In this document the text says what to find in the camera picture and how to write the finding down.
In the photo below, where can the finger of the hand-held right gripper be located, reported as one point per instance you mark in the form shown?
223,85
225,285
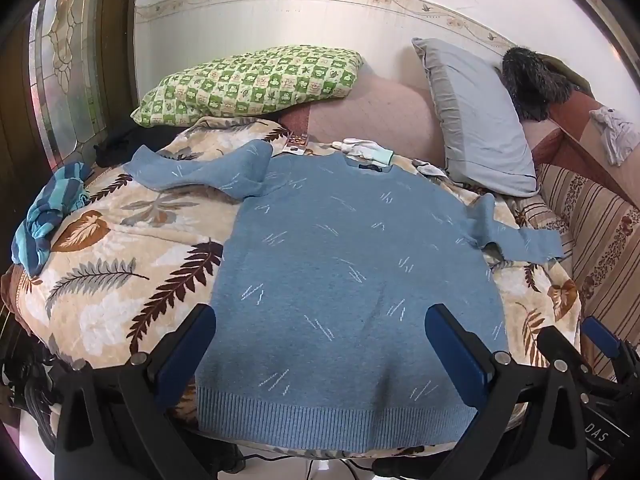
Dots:
557,342
600,335

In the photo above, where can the blue knit sweater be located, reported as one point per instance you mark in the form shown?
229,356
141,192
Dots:
350,260

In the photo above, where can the stained glass door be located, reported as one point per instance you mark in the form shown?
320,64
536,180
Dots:
65,60

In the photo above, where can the green checked pillow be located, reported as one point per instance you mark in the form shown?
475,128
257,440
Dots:
250,82

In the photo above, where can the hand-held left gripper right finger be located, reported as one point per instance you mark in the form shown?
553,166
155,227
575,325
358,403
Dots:
457,355

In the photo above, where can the small white cloth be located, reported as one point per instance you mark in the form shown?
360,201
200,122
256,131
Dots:
430,169

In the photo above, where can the reddish brown quilt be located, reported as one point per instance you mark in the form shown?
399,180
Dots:
575,125

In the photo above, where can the white crumpled cloth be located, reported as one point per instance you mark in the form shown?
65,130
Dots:
617,132

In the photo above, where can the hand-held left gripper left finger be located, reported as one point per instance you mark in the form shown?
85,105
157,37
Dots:
182,355

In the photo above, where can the black cloth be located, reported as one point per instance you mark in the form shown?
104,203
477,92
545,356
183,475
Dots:
130,145

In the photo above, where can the brown clothing tag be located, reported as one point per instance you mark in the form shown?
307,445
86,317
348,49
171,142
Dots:
296,142

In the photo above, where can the brown striped bedding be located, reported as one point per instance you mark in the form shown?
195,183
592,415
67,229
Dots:
600,240

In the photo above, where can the grey pillow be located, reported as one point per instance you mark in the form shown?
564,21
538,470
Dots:
475,125

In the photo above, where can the leaf print blanket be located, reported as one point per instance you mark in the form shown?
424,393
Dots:
125,260

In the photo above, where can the blue striped cloth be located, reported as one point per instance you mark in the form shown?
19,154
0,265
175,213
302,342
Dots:
45,210

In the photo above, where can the black object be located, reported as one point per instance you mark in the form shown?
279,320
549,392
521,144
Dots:
25,385

